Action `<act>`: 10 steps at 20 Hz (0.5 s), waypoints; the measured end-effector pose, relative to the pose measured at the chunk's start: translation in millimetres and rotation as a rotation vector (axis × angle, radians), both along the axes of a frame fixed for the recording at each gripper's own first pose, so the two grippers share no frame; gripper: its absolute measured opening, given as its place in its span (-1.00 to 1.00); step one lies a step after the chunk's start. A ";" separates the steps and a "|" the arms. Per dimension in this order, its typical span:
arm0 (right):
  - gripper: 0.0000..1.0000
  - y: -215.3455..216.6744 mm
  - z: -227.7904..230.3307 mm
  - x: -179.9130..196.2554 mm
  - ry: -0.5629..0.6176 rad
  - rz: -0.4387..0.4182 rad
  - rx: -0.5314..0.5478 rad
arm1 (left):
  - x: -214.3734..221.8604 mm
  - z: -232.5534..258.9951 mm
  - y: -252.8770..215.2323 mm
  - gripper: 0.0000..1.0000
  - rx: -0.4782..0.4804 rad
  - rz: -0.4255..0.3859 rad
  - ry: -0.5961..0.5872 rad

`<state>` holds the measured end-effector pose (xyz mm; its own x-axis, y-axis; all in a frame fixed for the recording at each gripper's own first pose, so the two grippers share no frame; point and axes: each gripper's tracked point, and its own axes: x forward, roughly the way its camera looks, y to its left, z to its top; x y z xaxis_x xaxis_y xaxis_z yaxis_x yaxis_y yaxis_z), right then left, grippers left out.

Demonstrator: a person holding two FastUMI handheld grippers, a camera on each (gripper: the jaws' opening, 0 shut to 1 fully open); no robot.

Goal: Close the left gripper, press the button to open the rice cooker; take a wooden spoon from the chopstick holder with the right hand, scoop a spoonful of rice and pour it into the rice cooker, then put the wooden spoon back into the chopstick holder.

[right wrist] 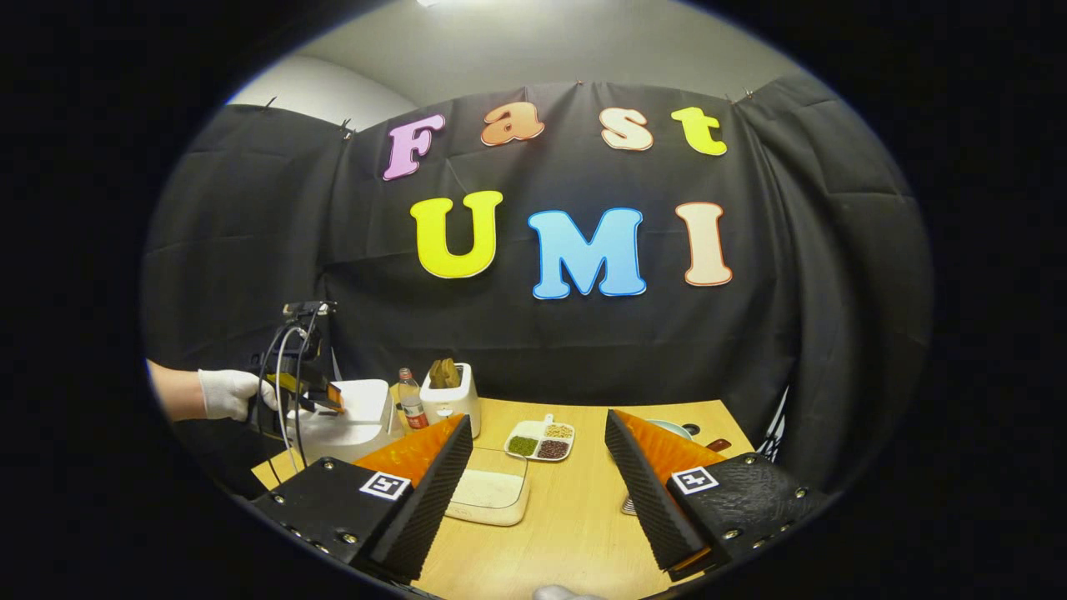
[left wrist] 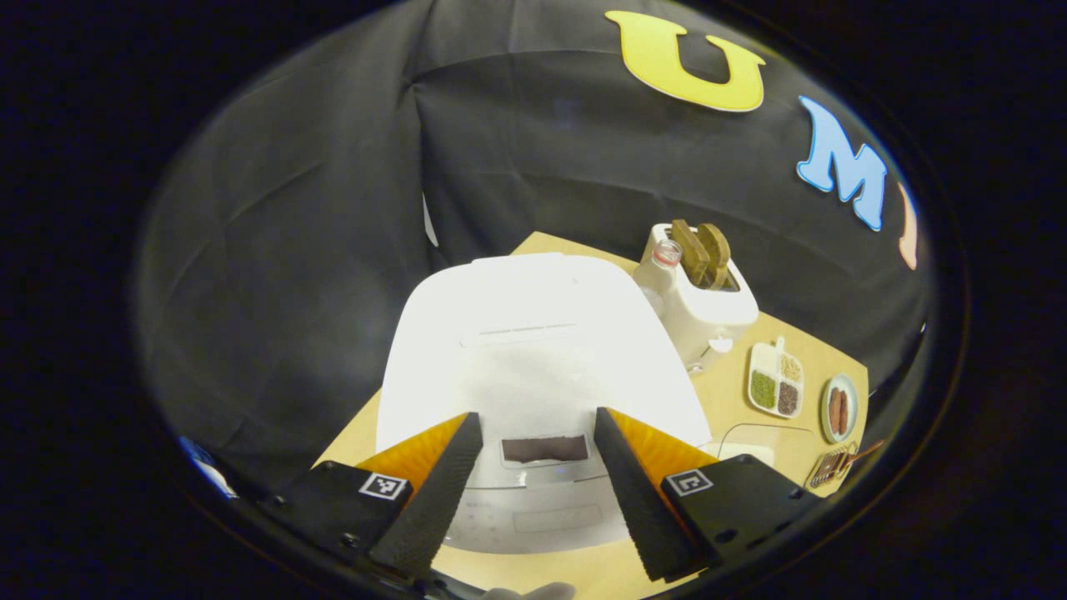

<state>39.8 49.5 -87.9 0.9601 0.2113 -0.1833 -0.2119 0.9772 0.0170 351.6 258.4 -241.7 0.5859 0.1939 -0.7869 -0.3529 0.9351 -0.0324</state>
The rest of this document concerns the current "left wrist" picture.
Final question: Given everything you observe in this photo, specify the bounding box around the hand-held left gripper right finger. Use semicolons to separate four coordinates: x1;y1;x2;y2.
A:
594;407;822;583

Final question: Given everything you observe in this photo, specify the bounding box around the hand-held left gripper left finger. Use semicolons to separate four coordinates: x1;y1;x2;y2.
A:
258;411;484;582

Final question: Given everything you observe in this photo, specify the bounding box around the white rice cooker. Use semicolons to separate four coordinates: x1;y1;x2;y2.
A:
375;252;714;555

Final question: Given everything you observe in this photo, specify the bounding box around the white divided grain dish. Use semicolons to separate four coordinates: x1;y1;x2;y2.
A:
747;336;805;419

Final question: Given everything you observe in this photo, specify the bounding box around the brown wooden spoon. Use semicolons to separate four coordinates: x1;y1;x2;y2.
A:
821;439;886;481

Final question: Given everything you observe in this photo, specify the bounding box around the white toaster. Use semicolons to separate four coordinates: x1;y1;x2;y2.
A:
642;221;759;372

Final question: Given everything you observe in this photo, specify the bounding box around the glass bottle red cap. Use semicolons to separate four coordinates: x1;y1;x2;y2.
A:
634;239;686;318

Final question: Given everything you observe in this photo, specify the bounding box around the pale green plate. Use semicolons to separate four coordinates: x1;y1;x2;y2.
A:
820;373;859;444

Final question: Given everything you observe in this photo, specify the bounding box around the brown toast slice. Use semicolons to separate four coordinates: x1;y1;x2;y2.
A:
696;222;733;291
671;218;706;284

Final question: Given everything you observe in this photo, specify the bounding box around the black backdrop cloth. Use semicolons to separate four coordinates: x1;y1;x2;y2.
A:
133;0;930;493

